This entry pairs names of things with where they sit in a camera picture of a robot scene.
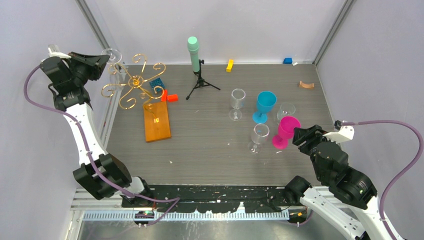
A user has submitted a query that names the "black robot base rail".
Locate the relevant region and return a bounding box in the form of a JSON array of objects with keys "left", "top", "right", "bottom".
[{"left": 71, "top": 184, "right": 332, "bottom": 229}]

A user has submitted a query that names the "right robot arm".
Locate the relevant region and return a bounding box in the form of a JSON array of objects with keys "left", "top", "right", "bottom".
[{"left": 283, "top": 125, "right": 402, "bottom": 240}]

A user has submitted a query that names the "tan wooden arch block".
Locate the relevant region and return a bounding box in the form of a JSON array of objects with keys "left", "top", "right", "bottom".
[{"left": 298, "top": 81, "right": 315, "bottom": 90}]

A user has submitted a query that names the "pink wine glass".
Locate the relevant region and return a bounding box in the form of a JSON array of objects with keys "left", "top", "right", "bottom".
[{"left": 272, "top": 116, "right": 301, "bottom": 150}]

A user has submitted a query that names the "mint green microphone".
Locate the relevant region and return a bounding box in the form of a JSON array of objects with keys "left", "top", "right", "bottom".
[{"left": 187, "top": 36, "right": 201, "bottom": 74}]

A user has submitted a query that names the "small blue block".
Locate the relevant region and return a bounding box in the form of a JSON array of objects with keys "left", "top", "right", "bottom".
[{"left": 283, "top": 57, "right": 293, "bottom": 65}]

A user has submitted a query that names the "blue wine glass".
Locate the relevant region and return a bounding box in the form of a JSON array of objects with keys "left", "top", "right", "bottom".
[{"left": 252, "top": 91, "right": 277, "bottom": 124}]

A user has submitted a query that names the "gold wire glass rack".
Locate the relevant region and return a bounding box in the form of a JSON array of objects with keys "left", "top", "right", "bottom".
[{"left": 100, "top": 53, "right": 167, "bottom": 110}]

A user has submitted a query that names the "orange wooden rack base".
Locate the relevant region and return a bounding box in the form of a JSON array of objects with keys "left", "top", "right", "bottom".
[{"left": 143, "top": 101, "right": 172, "bottom": 143}]

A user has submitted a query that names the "blue toy brick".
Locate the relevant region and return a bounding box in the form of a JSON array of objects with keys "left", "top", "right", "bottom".
[{"left": 149, "top": 77, "right": 166, "bottom": 95}]

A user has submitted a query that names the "yellow toy block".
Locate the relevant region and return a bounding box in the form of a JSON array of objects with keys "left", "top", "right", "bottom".
[{"left": 226, "top": 59, "right": 234, "bottom": 73}]

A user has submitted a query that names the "black mini tripod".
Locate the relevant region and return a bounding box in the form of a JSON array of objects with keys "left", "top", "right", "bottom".
[{"left": 185, "top": 59, "right": 221, "bottom": 100}]

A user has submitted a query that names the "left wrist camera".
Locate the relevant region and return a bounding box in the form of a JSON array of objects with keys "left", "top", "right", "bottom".
[{"left": 47, "top": 44, "right": 71, "bottom": 59}]

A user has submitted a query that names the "clear wine glass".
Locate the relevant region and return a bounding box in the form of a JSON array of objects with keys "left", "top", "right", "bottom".
[
  {"left": 276, "top": 102, "right": 296, "bottom": 124},
  {"left": 101, "top": 48, "right": 124, "bottom": 91},
  {"left": 228, "top": 88, "right": 246, "bottom": 121},
  {"left": 248, "top": 123, "right": 270, "bottom": 154}
]

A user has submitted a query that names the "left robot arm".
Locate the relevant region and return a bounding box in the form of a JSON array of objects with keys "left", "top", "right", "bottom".
[{"left": 40, "top": 47, "right": 154, "bottom": 207}]

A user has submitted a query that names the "orange toy block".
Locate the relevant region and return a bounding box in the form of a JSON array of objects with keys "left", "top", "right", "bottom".
[{"left": 160, "top": 89, "right": 179, "bottom": 102}]

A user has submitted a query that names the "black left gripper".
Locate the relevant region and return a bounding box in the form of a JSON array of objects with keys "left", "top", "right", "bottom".
[{"left": 67, "top": 52, "right": 110, "bottom": 86}]

